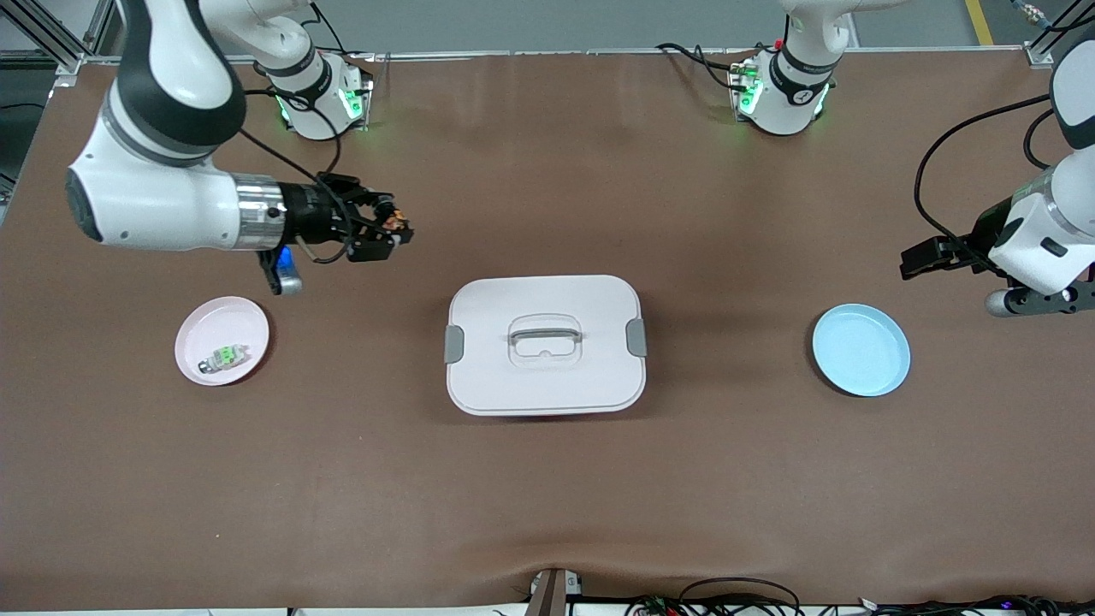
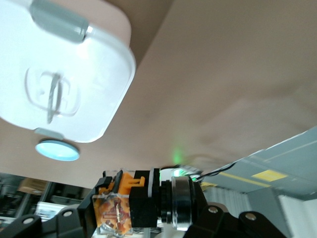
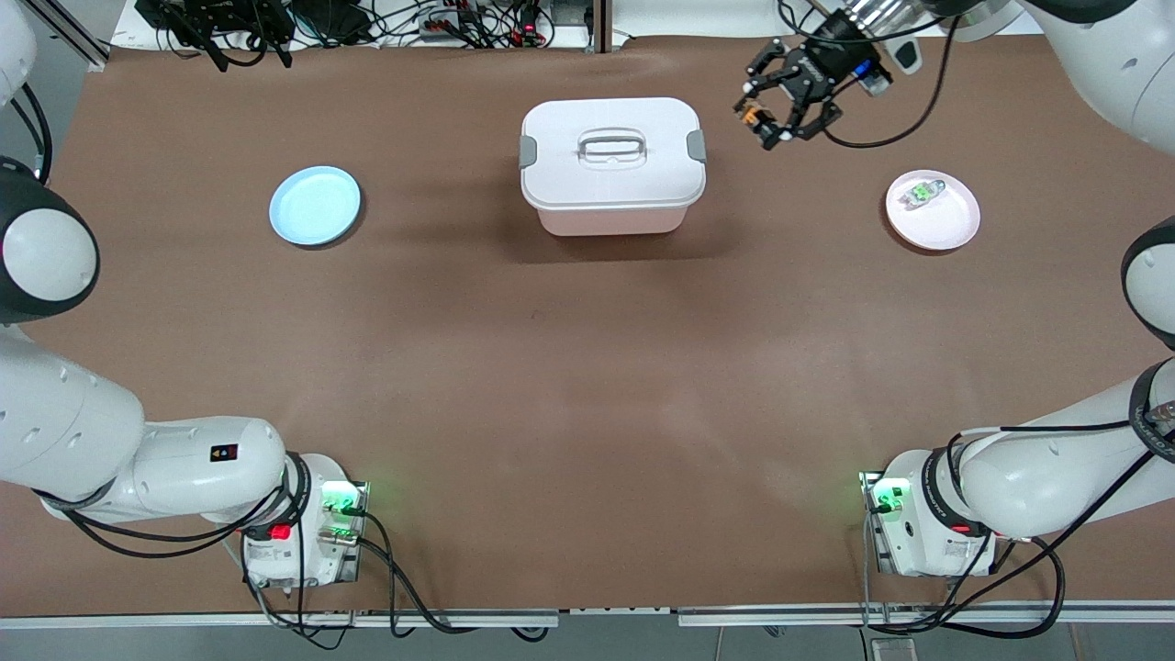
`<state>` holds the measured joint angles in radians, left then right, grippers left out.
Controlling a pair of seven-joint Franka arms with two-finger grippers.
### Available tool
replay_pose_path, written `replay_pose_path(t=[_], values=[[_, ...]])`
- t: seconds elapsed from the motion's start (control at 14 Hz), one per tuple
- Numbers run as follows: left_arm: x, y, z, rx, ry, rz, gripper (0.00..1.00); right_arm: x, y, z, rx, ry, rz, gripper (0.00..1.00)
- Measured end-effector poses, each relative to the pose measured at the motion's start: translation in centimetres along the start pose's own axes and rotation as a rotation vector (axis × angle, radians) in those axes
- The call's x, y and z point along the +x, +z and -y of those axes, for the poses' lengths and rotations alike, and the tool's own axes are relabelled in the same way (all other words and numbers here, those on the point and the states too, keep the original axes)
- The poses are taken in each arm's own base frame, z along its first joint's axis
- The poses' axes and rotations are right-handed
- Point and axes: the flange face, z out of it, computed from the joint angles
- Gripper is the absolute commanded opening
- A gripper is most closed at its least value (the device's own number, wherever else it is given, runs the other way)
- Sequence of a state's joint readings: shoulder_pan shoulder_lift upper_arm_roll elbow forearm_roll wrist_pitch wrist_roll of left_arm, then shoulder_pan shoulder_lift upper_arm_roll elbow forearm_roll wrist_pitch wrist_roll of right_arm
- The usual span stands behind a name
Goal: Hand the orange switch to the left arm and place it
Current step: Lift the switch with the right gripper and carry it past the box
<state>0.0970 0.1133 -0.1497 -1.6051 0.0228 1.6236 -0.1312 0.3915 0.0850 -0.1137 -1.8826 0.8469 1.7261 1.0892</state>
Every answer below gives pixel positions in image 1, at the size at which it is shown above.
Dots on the pink round plate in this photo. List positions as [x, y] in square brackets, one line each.
[231, 325]

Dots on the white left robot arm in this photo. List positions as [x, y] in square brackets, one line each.
[791, 94]

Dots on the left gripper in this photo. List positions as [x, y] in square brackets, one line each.
[980, 234]

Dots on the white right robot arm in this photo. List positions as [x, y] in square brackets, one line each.
[154, 205]

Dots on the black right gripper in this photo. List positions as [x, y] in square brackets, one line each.
[308, 217]

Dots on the pink storage box white lid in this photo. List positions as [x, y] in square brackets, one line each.
[547, 385]

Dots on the orange switch module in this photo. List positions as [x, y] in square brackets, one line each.
[393, 220]

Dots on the green switch module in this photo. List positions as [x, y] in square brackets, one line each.
[224, 355]

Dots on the light blue round plate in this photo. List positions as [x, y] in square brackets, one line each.
[860, 351]

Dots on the brown table mat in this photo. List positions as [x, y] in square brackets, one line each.
[547, 496]

